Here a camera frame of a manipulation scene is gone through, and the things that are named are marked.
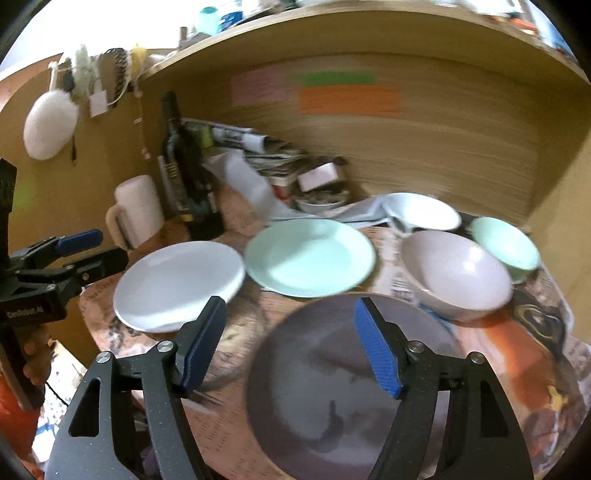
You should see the white plate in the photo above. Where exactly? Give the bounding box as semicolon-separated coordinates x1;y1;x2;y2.
113;241;245;334

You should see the dark brown plate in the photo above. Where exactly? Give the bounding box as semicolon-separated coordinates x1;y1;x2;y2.
245;292;463;480

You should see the dark wine bottle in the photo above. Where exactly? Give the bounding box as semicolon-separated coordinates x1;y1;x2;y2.
161;91;224;241

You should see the cream mug with handle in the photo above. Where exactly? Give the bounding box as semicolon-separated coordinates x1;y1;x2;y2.
105;175;164;251

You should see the white spotted bowl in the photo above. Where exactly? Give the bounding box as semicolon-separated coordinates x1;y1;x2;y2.
382;192;462;236

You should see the white paper sheet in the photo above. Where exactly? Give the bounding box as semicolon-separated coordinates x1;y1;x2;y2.
202;151;408;232

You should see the pink sticky note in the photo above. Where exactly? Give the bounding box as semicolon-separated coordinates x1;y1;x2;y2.
230;67;290;107

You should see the left hand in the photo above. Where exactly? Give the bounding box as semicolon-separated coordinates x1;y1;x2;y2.
18;325;53;388

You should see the stack of papers and magazines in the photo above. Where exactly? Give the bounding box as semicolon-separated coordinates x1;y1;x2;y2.
181;118;311;178

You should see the mint green plate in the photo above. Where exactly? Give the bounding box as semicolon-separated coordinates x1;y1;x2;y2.
245;219;377;298

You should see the white fluffy pom pom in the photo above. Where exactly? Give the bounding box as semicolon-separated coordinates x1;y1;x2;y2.
23;89;78;161

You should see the orange sticky note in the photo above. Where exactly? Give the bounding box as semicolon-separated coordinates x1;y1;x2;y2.
298;85;401;118

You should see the white small box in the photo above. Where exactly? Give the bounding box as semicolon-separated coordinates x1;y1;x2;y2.
297;162;345;192

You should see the green sticky note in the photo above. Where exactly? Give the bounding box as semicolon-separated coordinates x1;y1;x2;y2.
298;70;376;87

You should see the small mint green bowl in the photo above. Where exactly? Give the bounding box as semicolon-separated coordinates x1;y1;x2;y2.
469;217;541;284

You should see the brown newspaper print mat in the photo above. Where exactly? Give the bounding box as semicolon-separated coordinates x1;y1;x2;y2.
79;186;590;479

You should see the small bowl of trinkets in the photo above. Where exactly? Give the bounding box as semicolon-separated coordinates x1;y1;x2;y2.
294;186;351;215

